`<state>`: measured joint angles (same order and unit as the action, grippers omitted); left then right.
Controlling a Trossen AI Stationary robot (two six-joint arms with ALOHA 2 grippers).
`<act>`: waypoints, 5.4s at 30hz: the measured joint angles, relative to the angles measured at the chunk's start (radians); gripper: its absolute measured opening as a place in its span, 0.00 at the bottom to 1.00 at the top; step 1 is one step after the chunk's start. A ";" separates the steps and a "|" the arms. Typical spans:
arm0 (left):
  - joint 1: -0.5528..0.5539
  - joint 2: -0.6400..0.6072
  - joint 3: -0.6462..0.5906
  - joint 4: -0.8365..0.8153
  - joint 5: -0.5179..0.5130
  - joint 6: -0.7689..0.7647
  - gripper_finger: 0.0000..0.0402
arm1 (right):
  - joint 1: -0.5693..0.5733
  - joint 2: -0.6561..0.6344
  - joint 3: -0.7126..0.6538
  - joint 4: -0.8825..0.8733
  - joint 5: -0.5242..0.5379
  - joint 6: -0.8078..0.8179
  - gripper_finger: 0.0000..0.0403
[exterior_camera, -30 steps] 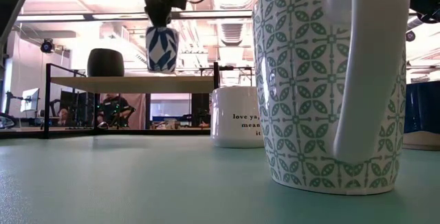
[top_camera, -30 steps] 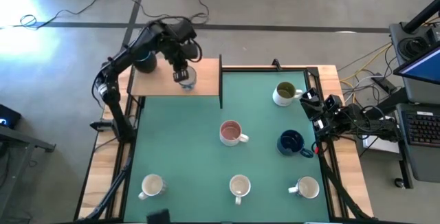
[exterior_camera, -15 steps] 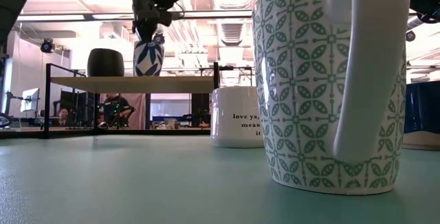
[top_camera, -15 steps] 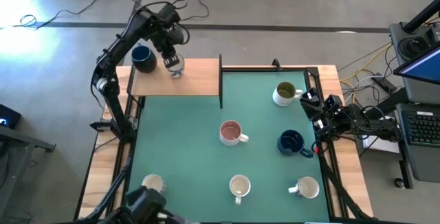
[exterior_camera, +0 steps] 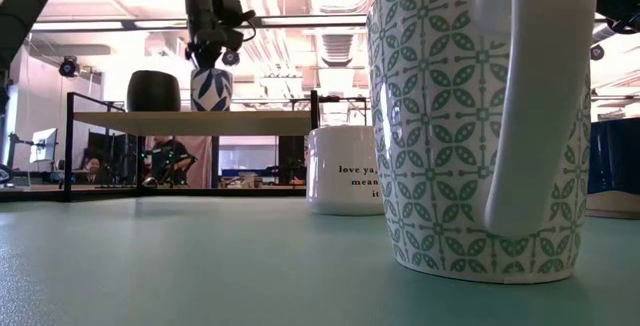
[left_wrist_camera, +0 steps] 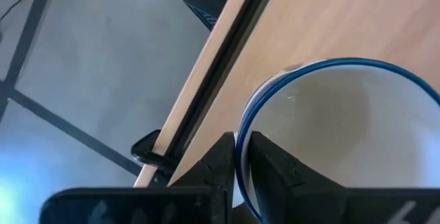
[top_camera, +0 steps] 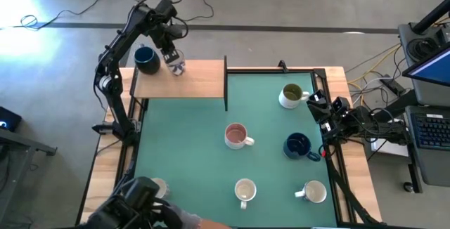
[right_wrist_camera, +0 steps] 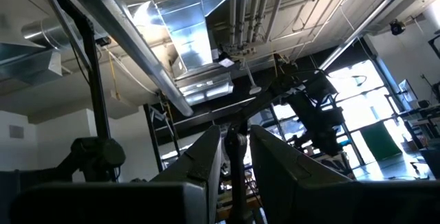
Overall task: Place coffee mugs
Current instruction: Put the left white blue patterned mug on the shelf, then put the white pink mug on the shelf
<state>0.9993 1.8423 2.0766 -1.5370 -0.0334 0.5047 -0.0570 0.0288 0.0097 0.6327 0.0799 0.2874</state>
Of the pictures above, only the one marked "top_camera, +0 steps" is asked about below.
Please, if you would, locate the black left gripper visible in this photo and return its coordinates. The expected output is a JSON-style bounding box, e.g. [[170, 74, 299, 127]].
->
[[151, 18, 179, 66]]

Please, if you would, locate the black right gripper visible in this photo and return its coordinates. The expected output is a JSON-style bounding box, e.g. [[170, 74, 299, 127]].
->
[[307, 89, 359, 140]]

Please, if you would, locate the blue leaf pattern mug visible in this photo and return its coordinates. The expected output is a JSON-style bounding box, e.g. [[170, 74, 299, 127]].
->
[[167, 48, 186, 77]]

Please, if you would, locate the black round mug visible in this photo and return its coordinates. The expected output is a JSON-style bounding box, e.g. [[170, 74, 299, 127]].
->
[[134, 45, 162, 76]]

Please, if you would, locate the navy mug ring handle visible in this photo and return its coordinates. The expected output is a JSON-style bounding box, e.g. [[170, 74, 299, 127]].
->
[[283, 132, 321, 162]]

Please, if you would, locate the white mug green interior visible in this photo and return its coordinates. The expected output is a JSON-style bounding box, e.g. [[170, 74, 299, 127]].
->
[[278, 83, 311, 110]]

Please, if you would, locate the blue flower pattern mug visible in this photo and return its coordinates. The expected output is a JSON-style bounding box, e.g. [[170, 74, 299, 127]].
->
[[294, 180, 328, 204]]

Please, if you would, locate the white mug pink interior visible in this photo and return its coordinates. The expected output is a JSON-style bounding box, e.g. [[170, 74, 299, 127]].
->
[[224, 122, 255, 150]]

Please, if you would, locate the green leaf lattice mug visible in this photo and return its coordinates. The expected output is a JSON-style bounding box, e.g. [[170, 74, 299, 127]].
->
[[234, 178, 257, 210]]

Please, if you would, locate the red lattice pattern mug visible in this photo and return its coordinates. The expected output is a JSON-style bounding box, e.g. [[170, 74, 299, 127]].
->
[[150, 177, 172, 200]]

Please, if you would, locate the person's forearm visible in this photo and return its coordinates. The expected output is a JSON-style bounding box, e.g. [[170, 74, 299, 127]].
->
[[181, 210, 233, 229]]

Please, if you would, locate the white paper sheet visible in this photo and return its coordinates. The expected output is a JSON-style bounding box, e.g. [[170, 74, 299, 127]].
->
[[371, 118, 411, 158]]

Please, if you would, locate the black power strip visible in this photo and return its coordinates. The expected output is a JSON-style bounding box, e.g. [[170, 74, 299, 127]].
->
[[381, 75, 405, 96]]

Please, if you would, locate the green table mat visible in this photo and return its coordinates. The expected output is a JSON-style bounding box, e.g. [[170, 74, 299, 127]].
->
[[126, 72, 338, 228]]

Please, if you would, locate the black keyboard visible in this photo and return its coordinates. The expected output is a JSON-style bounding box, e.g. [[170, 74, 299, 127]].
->
[[409, 112, 450, 151]]

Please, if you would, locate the computer monitor blue screen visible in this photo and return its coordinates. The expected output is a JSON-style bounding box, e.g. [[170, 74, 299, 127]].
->
[[402, 44, 450, 88]]

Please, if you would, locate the grey equipment cart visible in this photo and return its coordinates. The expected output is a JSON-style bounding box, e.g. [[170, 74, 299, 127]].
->
[[397, 21, 450, 188]]

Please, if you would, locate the black pole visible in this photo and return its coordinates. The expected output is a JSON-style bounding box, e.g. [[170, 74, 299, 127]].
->
[[411, 6, 450, 35]]

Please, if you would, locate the black bulky device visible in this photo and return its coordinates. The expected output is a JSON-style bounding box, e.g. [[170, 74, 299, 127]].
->
[[79, 176, 162, 229]]

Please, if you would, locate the black device with light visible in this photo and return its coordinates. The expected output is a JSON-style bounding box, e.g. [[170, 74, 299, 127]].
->
[[0, 105, 23, 133]]

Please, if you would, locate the grey metal stand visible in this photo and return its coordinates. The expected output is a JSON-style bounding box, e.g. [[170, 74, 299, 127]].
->
[[0, 126, 58, 223]]

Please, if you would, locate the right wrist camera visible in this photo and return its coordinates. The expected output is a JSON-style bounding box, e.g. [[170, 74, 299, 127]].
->
[[332, 96, 352, 116]]

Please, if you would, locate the wooden shelf black frame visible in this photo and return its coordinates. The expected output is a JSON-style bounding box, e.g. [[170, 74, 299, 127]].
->
[[129, 55, 229, 112]]

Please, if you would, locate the yellow cable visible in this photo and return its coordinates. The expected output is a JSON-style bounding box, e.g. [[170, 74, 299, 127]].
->
[[347, 44, 401, 84]]

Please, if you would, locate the coiled black cable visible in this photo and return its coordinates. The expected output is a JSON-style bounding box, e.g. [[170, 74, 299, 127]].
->
[[406, 37, 440, 61]]

